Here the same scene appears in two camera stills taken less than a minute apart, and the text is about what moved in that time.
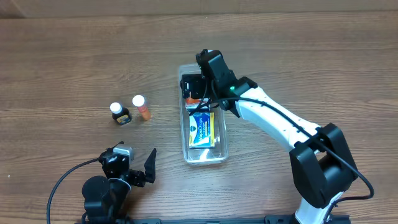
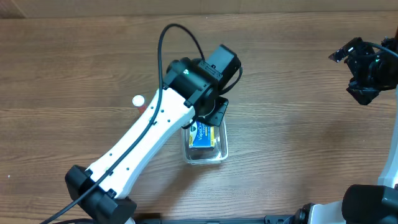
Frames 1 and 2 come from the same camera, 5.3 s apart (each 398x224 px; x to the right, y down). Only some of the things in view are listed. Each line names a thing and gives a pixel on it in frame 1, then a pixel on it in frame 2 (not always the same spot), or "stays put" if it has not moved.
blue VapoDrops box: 201,130 stays put
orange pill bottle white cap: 139,101 stays put
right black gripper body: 193,86 → 356,69
